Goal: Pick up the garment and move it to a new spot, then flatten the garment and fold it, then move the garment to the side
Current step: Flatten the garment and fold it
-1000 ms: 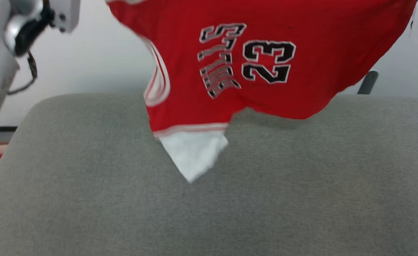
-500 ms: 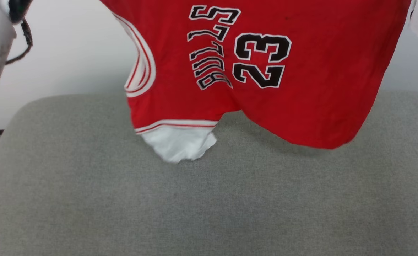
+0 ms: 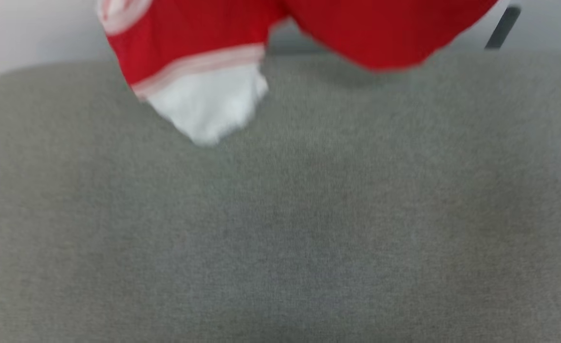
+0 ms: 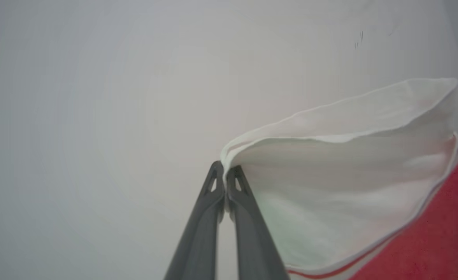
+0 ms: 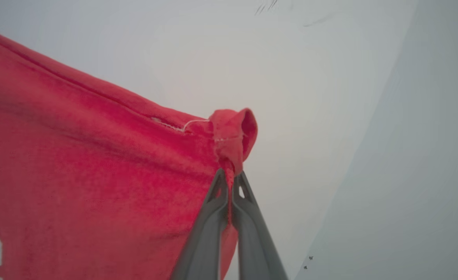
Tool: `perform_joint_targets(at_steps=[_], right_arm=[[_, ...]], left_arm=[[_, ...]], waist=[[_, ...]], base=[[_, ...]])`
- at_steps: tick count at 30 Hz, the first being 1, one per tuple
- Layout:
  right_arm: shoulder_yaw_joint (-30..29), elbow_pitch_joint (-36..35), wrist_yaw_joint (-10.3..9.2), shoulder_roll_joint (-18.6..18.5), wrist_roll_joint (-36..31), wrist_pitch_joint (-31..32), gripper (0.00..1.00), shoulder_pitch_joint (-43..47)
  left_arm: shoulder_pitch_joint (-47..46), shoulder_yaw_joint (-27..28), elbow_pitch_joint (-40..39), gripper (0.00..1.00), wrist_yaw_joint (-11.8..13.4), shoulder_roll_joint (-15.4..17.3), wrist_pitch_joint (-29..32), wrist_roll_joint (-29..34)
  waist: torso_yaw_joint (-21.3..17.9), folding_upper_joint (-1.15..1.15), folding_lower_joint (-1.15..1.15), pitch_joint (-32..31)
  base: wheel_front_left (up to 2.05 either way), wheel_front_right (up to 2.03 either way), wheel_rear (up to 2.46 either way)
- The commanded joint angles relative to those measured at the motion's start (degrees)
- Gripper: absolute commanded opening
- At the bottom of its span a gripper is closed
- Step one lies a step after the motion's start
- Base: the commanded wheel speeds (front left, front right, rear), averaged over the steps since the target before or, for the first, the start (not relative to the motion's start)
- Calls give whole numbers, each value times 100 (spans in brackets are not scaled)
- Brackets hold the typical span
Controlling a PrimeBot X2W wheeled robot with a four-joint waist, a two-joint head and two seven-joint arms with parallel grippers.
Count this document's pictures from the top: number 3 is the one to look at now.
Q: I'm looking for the red and white Bulls jersey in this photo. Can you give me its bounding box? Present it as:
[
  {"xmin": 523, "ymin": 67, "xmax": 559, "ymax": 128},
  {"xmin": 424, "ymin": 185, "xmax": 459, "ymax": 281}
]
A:
[{"xmin": 97, "ymin": 0, "xmax": 500, "ymax": 146}]

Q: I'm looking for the grey fabric sofa cushion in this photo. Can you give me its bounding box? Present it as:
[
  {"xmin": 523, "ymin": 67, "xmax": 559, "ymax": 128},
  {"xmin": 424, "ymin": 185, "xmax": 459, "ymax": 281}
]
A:
[{"xmin": 0, "ymin": 48, "xmax": 561, "ymax": 343}]

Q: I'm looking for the black pole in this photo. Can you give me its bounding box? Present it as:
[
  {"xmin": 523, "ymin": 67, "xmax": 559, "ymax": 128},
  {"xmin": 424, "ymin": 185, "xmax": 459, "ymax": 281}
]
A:
[{"xmin": 484, "ymin": 6, "xmax": 521, "ymax": 50}]

